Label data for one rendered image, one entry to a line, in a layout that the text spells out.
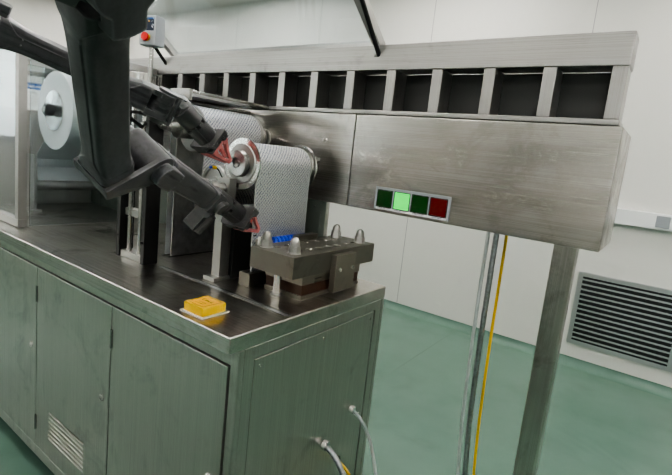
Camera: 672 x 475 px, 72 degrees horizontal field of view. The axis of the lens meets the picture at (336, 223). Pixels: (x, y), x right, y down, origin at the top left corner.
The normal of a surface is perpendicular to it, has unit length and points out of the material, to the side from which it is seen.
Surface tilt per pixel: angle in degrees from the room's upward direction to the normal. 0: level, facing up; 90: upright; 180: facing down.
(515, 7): 90
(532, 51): 90
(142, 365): 90
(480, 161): 90
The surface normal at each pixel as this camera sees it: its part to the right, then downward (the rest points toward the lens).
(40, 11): 0.80, 0.18
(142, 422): -0.59, 0.06
